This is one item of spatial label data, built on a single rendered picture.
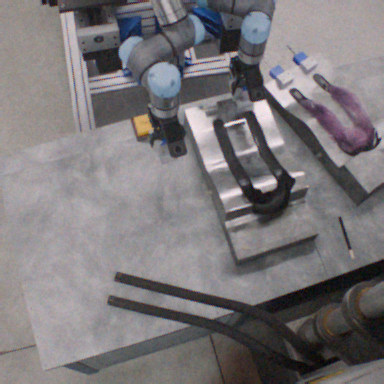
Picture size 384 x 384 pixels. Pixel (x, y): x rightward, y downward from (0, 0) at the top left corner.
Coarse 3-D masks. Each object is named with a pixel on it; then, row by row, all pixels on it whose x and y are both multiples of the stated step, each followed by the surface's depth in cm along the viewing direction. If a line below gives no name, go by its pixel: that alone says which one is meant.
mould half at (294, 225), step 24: (192, 120) 167; (240, 120) 167; (264, 120) 168; (192, 144) 172; (216, 144) 164; (240, 144) 165; (216, 168) 161; (264, 168) 159; (288, 168) 158; (216, 192) 156; (240, 192) 153; (264, 192) 154; (240, 216) 157; (264, 216) 159; (288, 216) 159; (312, 216) 159; (240, 240) 156; (264, 240) 156; (288, 240) 156; (312, 240) 163
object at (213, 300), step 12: (120, 276) 153; (132, 276) 153; (144, 288) 151; (156, 288) 150; (168, 288) 149; (180, 288) 149; (192, 300) 147; (204, 300) 146; (216, 300) 145; (228, 300) 144
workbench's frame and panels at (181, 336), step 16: (352, 272) 191; (368, 272) 210; (304, 288) 160; (320, 288) 201; (336, 288) 224; (256, 304) 156; (272, 304) 196; (288, 304) 216; (224, 320) 192; (240, 320) 202; (160, 336) 154; (176, 336) 191; (192, 336) 208; (112, 352) 177; (128, 352) 191; (144, 352) 208; (80, 368) 185; (96, 368) 208
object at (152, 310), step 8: (112, 296) 152; (112, 304) 151; (120, 304) 150; (128, 304) 149; (136, 304) 149; (144, 304) 149; (144, 312) 149; (152, 312) 148; (160, 312) 147; (168, 312) 147; (176, 312) 147; (176, 320) 147; (184, 320) 146; (192, 320) 145
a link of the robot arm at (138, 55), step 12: (132, 36) 131; (156, 36) 131; (120, 48) 131; (132, 48) 129; (144, 48) 129; (156, 48) 129; (168, 48) 130; (132, 60) 129; (144, 60) 128; (156, 60) 128; (168, 60) 134; (132, 72) 131; (144, 72) 127
